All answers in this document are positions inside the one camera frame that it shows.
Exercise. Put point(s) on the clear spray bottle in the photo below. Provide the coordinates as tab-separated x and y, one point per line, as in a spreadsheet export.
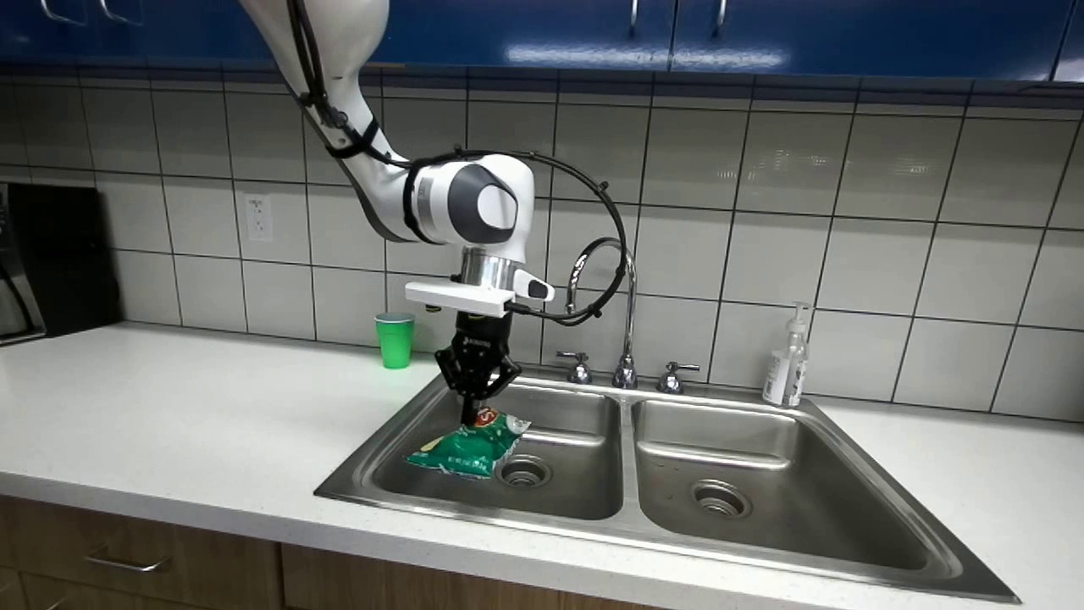
788	367

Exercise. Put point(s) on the metal sink drain strainer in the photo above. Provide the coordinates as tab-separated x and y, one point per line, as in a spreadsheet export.
529	471
721	498

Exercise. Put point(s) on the green chip packet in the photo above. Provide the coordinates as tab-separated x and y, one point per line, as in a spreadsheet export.
462	452

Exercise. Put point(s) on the blue upper cabinet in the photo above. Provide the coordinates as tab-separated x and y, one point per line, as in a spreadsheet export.
857	34

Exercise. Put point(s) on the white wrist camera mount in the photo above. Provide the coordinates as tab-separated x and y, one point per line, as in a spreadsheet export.
462	297

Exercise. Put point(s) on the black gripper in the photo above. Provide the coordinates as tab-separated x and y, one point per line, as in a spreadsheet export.
482	339

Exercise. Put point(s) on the chrome gooseneck faucet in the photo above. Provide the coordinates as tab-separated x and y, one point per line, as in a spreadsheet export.
627	339

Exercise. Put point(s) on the black countertop appliance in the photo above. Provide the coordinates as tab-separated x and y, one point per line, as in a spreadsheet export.
62	260

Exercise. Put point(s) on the wooden lower cabinet door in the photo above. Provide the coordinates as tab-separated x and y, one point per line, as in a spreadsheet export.
395	588

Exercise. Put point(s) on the stainless steel double sink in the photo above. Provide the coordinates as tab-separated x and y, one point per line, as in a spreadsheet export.
680	487

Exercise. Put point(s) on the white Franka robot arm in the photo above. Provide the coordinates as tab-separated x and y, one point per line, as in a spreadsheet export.
474	205

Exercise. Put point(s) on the wooden drawer front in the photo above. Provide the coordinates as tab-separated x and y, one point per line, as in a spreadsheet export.
147	562

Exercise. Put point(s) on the green plastic cup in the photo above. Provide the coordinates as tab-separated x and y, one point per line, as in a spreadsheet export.
395	344

